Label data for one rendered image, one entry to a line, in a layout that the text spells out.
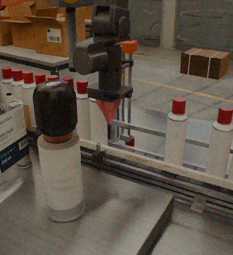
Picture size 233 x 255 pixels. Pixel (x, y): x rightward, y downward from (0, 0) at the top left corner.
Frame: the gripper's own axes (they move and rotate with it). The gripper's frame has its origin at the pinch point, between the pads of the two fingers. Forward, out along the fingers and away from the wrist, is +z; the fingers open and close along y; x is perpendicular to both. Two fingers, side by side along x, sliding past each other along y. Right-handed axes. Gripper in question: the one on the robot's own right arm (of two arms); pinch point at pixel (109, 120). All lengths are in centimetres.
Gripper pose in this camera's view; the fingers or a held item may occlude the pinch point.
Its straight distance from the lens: 80.1
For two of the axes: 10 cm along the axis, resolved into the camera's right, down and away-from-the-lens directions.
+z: -0.1, 9.0, 4.3
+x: 5.0, -3.7, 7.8
